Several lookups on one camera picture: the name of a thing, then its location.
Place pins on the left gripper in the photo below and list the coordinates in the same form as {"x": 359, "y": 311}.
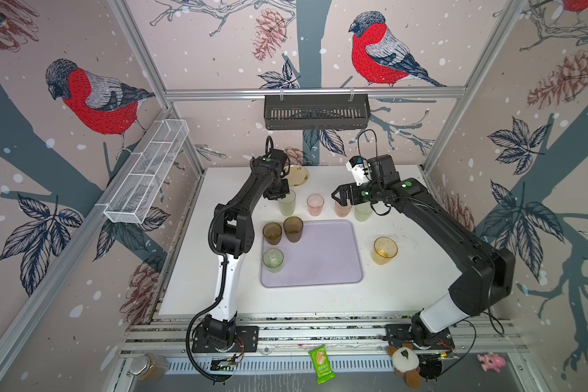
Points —
{"x": 286, "y": 190}

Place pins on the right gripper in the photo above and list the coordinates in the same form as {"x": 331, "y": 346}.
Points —
{"x": 345, "y": 193}

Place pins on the tall pale green cup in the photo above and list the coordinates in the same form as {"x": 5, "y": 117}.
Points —
{"x": 287, "y": 204}

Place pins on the dark olive cup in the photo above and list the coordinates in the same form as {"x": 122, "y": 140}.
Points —
{"x": 293, "y": 227}

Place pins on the small brown textured cup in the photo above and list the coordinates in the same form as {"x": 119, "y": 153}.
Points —
{"x": 272, "y": 233}

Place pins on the small green ribbed cup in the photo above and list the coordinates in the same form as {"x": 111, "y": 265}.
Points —
{"x": 273, "y": 260}

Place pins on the yellow amber cup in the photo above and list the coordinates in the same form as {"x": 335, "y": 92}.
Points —
{"x": 384, "y": 250}

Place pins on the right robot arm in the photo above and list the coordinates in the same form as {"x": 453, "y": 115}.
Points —
{"x": 486, "y": 272}

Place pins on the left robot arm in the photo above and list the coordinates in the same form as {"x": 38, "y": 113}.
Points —
{"x": 231, "y": 235}

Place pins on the lilac plastic tray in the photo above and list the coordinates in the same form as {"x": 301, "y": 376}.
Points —
{"x": 326, "y": 254}

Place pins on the salmon textured cup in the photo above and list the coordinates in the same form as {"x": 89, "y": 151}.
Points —
{"x": 343, "y": 211}

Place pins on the cream patterned saucer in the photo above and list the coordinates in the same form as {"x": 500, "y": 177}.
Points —
{"x": 297, "y": 176}

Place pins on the pale green textured cup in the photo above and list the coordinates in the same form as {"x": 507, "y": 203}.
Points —
{"x": 363, "y": 212}

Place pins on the pink clear cup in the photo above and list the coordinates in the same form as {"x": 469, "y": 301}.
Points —
{"x": 315, "y": 203}

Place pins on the green snack packet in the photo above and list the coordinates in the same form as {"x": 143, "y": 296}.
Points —
{"x": 322, "y": 365}

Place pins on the plush toy dog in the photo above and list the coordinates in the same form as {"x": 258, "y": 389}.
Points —
{"x": 406, "y": 364}

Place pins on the glass jar with lid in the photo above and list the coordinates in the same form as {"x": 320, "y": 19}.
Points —
{"x": 149, "y": 367}

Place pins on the pink plush toy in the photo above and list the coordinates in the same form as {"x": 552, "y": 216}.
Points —
{"x": 491, "y": 362}

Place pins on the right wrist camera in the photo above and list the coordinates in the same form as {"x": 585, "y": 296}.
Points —
{"x": 358, "y": 167}

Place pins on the black hanging wire basket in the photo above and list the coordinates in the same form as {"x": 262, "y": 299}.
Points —
{"x": 317, "y": 112}

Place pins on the white wire mesh shelf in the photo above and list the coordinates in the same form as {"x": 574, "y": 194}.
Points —
{"x": 141, "y": 186}

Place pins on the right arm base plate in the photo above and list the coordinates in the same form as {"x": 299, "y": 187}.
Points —
{"x": 398, "y": 333}

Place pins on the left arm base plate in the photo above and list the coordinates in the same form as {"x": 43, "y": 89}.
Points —
{"x": 246, "y": 339}

